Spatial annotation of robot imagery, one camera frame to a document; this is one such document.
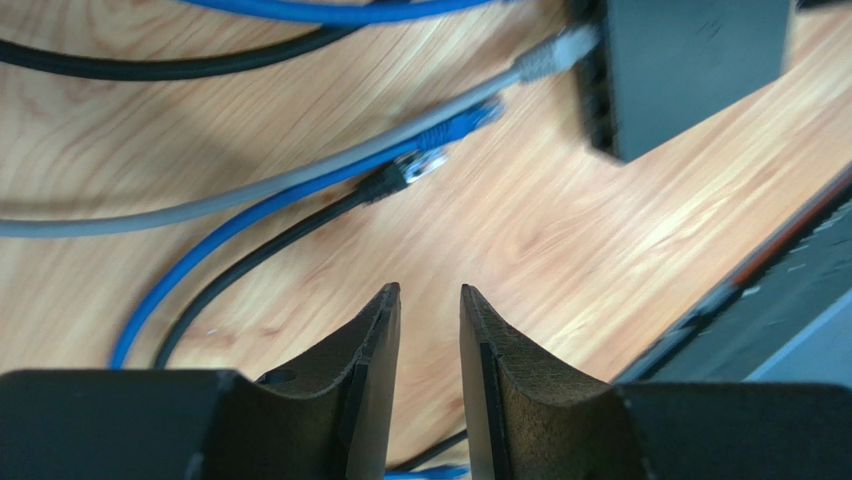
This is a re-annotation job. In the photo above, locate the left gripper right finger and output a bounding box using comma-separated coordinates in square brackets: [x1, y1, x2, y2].
[460, 285, 851, 479]

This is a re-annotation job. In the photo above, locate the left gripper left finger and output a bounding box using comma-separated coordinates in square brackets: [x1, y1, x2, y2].
[1, 283, 401, 479]

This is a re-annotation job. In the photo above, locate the black braided ethernet cable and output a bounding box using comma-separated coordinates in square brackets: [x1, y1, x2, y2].
[151, 147, 451, 371]

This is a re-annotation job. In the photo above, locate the blue ethernet cable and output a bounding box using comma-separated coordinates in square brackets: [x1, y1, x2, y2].
[176, 0, 507, 27]
[109, 98, 505, 371]

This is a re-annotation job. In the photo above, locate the black network switch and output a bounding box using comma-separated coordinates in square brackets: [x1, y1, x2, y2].
[566, 1, 792, 162]

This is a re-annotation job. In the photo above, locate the grey ethernet cable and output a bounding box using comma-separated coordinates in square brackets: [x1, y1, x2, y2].
[0, 25, 600, 240]

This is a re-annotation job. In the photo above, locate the aluminium frame rail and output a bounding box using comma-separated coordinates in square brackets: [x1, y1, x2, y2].
[745, 290, 851, 388]

